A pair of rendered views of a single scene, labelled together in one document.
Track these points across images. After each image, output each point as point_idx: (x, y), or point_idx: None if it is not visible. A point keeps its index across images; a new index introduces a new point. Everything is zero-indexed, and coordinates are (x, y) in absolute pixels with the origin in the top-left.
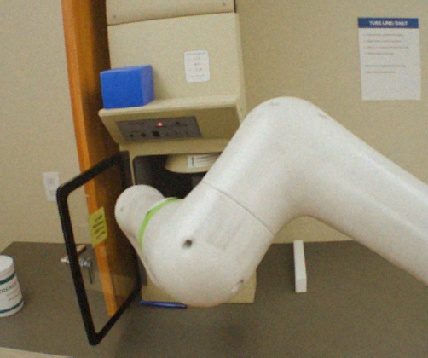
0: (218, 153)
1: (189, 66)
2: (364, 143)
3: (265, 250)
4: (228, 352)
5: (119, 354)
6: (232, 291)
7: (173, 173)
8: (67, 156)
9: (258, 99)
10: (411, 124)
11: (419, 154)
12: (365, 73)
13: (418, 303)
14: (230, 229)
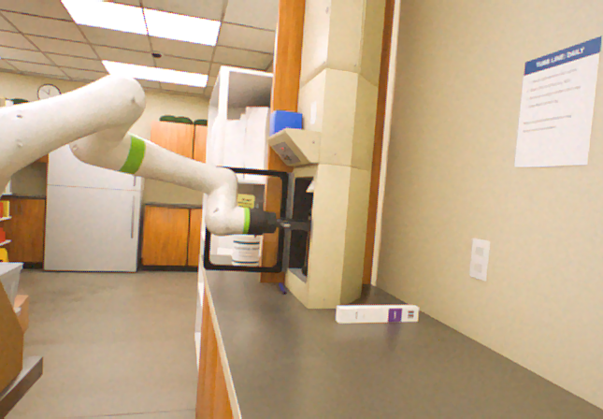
0: None
1: (311, 113)
2: (95, 84)
3: (87, 137)
4: (233, 305)
5: (217, 285)
6: (74, 149)
7: None
8: None
9: (439, 166)
10: (569, 203)
11: (578, 252)
12: (522, 133)
13: (348, 371)
14: None
